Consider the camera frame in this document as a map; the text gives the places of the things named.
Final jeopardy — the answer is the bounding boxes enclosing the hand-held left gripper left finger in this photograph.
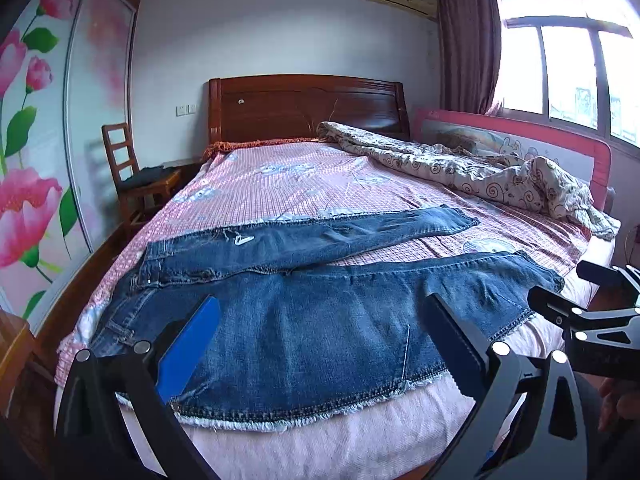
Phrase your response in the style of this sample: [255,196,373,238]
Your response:
[52,295,223,480]

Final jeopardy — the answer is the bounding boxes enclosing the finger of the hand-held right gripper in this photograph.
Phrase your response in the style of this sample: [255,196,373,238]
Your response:
[528,286,640,347]
[576,260,640,307]

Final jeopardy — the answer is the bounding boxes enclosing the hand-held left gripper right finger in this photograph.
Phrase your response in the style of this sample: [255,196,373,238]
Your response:
[422,292,588,480]

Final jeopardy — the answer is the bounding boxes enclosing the blue denim pants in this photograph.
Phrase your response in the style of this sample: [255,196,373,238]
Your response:
[90,205,566,433]

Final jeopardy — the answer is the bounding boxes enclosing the person's right hand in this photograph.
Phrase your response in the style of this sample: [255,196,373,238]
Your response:
[597,374,640,433]

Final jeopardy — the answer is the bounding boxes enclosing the pale pink textured blanket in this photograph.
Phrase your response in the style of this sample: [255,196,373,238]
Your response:
[117,310,608,480]

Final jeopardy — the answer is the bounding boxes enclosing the swirl patterned quilt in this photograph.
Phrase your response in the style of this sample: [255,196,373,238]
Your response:
[316,121,621,241]

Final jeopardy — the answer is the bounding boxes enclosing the pink checked bed sheet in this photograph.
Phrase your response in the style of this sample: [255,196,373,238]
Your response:
[57,139,601,386]

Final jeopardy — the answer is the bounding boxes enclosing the dark cloth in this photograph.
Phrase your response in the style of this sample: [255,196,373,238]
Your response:
[119,166,173,192]

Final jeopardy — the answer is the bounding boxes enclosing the wooden cabinet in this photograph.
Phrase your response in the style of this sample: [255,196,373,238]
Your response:
[0,307,38,411]

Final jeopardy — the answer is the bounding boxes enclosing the wooden chair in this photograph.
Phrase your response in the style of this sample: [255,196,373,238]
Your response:
[101,122,183,233]

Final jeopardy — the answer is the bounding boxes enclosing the orange fringed cloth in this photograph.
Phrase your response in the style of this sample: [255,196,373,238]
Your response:
[204,136,321,158]

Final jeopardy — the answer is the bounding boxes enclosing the window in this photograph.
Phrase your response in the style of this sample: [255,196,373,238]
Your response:
[492,0,640,148]

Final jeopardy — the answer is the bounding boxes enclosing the floral sliding door wardrobe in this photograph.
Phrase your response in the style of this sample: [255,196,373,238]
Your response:
[0,0,151,341]

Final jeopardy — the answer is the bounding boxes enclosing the wooden bed headboard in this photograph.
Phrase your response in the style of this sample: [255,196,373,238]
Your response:
[207,74,412,145]

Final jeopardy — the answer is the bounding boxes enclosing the maroon curtain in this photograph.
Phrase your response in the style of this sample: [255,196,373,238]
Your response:
[432,0,503,116]

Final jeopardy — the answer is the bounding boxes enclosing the wooden bed side rail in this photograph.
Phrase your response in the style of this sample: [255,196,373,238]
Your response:
[30,227,151,361]

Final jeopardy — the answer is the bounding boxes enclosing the pink bed guard rail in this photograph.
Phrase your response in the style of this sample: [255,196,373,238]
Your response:
[410,107,615,211]

